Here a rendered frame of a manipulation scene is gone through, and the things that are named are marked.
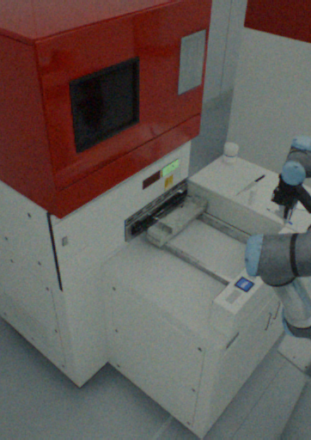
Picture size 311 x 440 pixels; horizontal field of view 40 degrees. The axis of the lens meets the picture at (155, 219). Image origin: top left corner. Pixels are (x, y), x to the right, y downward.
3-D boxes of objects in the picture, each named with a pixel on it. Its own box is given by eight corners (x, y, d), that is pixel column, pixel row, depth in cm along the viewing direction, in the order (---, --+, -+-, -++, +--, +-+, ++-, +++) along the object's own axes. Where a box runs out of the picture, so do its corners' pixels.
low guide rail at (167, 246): (145, 237, 202) (145, 232, 200) (148, 235, 203) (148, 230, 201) (236, 291, 177) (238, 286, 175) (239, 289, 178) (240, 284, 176)
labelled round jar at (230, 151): (219, 161, 227) (222, 145, 221) (227, 156, 231) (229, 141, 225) (231, 167, 223) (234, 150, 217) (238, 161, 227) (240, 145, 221)
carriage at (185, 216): (145, 239, 196) (146, 235, 194) (193, 203, 218) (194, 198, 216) (159, 247, 192) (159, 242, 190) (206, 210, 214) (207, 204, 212)
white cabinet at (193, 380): (107, 370, 239) (99, 267, 187) (208, 274, 297) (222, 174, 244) (202, 450, 208) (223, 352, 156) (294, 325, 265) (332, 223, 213)
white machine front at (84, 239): (59, 290, 176) (45, 212, 150) (181, 199, 225) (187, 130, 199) (64, 293, 174) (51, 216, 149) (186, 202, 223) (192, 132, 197)
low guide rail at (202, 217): (180, 210, 218) (180, 205, 216) (183, 208, 219) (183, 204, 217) (269, 257, 193) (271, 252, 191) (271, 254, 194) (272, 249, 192)
